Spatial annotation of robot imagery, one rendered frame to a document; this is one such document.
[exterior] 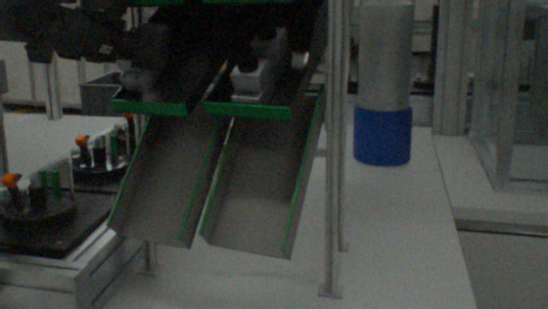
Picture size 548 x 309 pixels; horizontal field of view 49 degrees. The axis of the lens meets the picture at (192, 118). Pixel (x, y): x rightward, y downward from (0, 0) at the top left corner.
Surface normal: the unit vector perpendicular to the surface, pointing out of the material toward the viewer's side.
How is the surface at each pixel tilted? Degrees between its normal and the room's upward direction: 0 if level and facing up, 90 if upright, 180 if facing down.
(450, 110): 90
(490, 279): 90
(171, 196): 45
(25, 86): 90
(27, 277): 90
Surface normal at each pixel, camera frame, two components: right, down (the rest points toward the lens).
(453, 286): -0.04, -0.97
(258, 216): -0.36, -0.52
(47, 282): -0.30, 0.24
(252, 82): -0.41, 0.62
